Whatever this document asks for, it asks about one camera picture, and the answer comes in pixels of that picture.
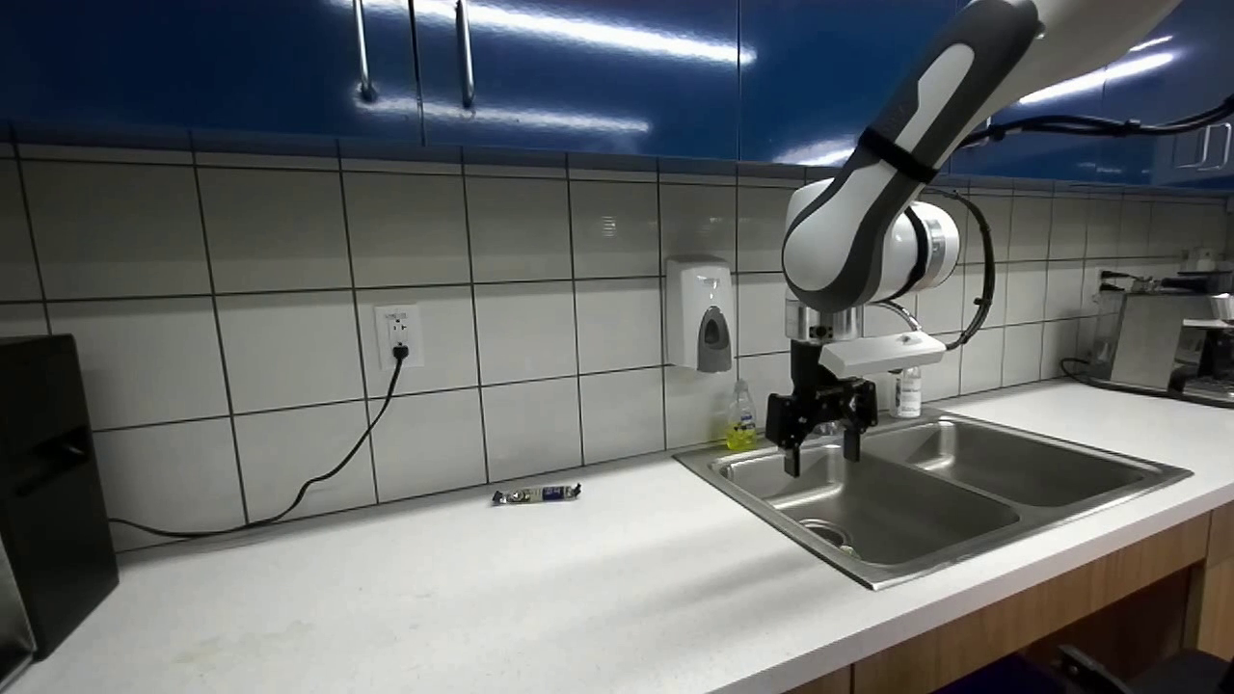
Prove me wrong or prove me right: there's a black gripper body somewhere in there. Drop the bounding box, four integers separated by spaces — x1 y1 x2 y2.
785 336 867 428

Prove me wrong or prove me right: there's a stainless steel double sink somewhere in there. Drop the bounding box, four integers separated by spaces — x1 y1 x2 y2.
675 414 1195 593

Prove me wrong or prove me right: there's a yellow dish soap bottle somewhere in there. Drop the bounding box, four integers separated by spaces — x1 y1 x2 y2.
717 373 767 455

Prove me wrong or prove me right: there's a small dark gadget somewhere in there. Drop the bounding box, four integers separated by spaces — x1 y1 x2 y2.
492 480 587 511

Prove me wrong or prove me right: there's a wooden base cabinet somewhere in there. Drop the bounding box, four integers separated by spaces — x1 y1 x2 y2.
785 504 1234 694

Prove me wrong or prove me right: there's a silver countertop appliance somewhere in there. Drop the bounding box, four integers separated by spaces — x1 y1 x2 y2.
1087 263 1234 408

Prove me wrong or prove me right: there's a blue cabinet door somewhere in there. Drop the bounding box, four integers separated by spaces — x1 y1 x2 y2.
411 0 750 178
0 0 422 165
997 0 1234 198
738 0 975 187

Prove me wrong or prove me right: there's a dark chair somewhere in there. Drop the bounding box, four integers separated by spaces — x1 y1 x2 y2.
938 639 1234 694

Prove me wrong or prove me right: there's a black coffee maker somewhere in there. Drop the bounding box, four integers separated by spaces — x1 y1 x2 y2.
0 332 123 668

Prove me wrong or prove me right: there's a white wall soap dispenser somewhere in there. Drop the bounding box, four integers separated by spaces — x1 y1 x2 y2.
659 259 741 378

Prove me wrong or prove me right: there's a white wall outlet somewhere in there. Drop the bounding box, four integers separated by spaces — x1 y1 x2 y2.
372 301 430 371

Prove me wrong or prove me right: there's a black power cord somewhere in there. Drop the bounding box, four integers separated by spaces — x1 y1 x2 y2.
105 345 415 545

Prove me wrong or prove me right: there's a silver cabinet door handle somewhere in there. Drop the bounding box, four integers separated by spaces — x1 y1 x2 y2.
348 0 386 108
451 0 484 117

